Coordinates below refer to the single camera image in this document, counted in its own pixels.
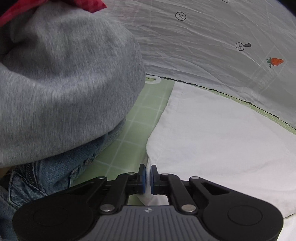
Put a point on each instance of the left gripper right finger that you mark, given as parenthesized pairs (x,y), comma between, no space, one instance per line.
(223,213)

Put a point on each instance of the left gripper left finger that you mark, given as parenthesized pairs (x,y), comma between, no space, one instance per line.
(73,213)

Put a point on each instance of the white trousers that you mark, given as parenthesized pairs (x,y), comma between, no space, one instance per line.
(207,135)

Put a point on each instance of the blue denim jeans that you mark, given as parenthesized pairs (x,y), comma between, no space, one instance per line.
(31,181)

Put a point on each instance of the green grid cutting mat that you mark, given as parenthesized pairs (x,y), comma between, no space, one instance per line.
(130,149)

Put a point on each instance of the grey sweatshirt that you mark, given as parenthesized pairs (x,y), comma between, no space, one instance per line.
(67,78)

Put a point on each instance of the white carrot-print sheet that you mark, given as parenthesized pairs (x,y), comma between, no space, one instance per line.
(245,49)

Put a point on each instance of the red fabric basket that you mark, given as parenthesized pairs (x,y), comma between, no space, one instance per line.
(11,9)

